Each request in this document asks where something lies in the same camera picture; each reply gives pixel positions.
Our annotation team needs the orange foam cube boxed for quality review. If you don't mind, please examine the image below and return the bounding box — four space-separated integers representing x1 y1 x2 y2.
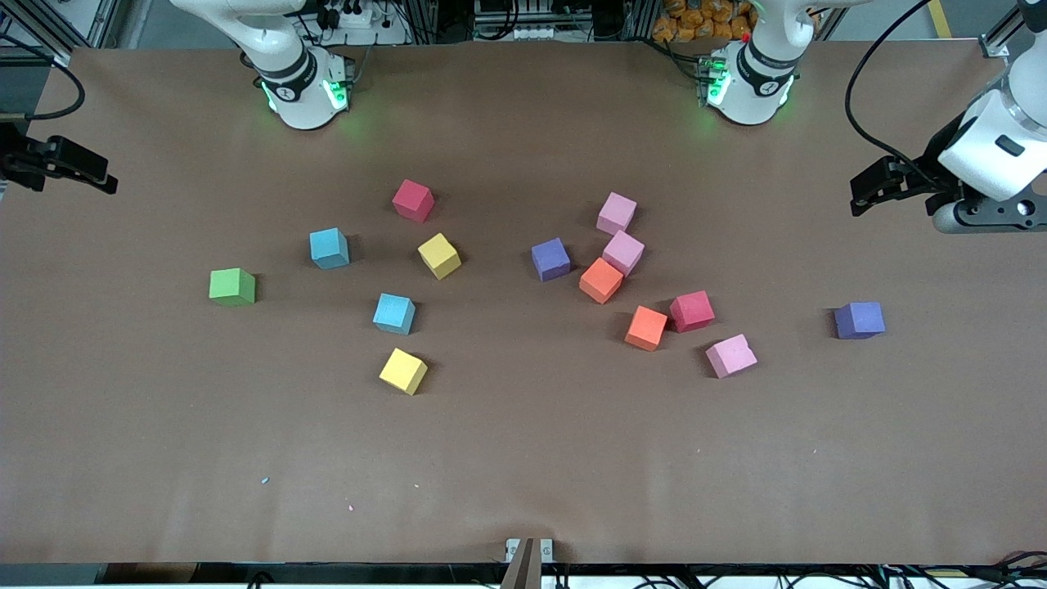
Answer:
579 257 625 305
625 305 669 353

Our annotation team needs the yellow foam cube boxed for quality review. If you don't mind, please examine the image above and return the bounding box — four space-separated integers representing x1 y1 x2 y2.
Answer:
379 348 429 396
417 232 462 281

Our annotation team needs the grey metal clamp bracket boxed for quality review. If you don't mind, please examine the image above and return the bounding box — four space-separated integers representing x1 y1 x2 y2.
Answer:
505 537 555 589

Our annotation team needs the net bag of oranges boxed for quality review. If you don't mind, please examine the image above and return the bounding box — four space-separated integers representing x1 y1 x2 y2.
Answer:
653 0 753 43

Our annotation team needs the red foam cube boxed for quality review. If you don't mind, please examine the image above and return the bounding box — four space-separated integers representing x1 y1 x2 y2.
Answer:
392 179 436 224
670 290 716 334

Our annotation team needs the purple foam cube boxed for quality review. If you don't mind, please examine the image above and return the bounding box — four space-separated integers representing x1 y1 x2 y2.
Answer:
834 301 887 340
531 237 573 282

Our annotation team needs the paper table cover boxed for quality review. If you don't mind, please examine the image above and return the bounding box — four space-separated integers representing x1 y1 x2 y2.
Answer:
0 41 1047 565

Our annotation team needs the green foam cube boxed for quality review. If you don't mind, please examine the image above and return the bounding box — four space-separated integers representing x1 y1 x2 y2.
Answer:
209 268 256 308

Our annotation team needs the pink foam cube with notch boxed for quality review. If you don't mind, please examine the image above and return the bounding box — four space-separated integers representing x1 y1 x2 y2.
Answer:
705 333 758 380

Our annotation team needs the aluminium frame post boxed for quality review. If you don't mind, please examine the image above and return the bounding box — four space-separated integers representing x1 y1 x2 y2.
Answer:
0 0 124 68
980 0 1047 60

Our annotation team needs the cyan foam cube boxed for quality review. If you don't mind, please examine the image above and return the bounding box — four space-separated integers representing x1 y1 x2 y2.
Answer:
373 293 416 336
309 227 351 271

